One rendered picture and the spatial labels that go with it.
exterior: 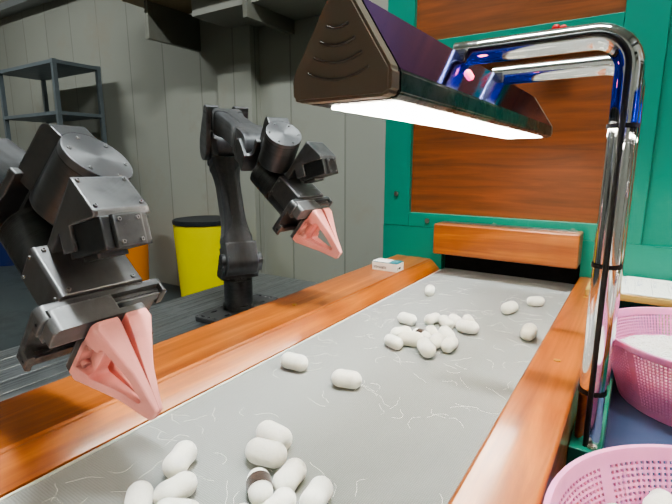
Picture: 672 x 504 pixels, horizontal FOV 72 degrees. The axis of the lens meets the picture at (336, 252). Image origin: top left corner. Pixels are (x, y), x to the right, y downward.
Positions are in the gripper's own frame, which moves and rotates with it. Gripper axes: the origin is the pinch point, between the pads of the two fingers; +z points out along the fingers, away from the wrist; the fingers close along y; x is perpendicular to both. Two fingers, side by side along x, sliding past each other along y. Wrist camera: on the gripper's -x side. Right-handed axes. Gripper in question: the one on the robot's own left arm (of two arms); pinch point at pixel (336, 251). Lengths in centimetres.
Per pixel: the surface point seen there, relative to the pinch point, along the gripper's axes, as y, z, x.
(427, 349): -5.3, 20.5, -3.9
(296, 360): -18.0, 11.3, 3.7
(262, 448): -33.8, 18.1, -2.2
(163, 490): -41.5, 16.1, -0.3
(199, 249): 128, -119, 152
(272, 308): -5.9, -0.4, 12.5
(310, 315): -4.6, 4.9, 8.4
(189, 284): 125, -111, 175
